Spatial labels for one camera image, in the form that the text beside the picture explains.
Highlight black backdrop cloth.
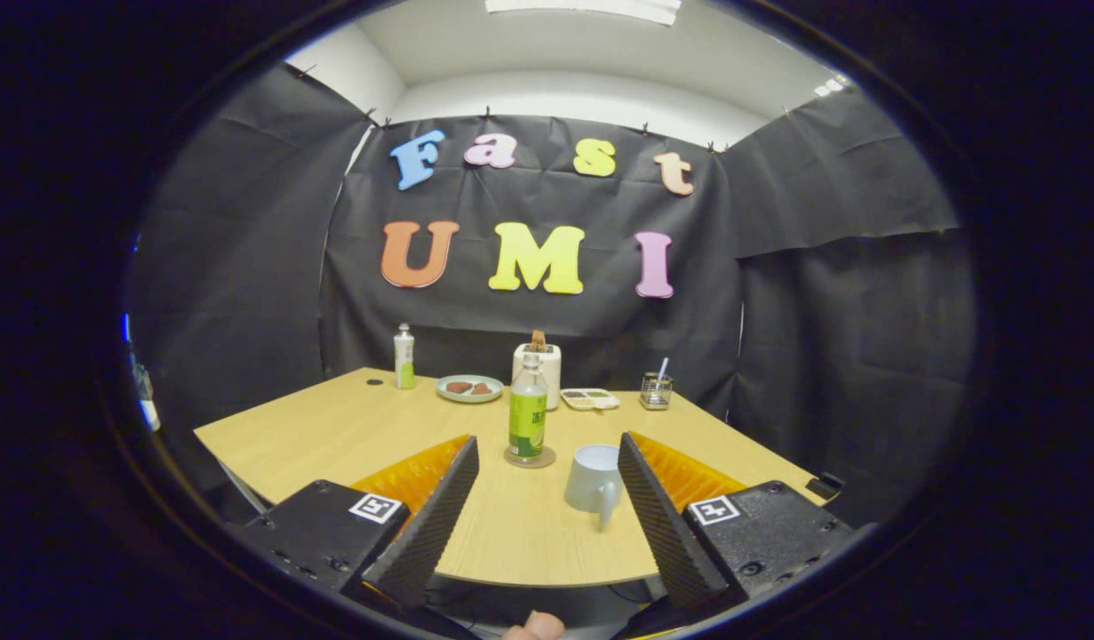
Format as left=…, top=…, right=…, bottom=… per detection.
left=124, top=62, right=978, bottom=525

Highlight long ceiling light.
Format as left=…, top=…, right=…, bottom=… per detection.
left=484, top=0, right=683, bottom=26

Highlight white divided dish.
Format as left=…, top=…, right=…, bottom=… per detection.
left=561, top=388, right=620, bottom=412

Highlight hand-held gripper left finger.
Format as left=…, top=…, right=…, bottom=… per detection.
left=231, top=434, right=481, bottom=614

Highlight pale grey-blue cup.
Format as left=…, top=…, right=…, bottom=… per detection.
left=563, top=444, right=625, bottom=532

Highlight pale green plate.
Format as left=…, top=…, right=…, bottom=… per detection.
left=435, top=374, right=505, bottom=404

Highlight wooden table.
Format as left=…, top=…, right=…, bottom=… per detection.
left=194, top=366, right=827, bottom=589

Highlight bright window opening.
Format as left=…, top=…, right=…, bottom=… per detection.
left=123, top=311, right=161, bottom=434

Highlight white toaster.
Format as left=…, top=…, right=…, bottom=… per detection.
left=512, top=343, right=563, bottom=412

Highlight tall white bottle green label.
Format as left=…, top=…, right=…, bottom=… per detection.
left=394, top=323, right=416, bottom=390

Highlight clear juice bottle green label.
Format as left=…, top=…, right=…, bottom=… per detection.
left=508, top=353, right=549, bottom=460

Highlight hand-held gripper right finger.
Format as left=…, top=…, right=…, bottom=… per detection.
left=618, top=431, right=858, bottom=612

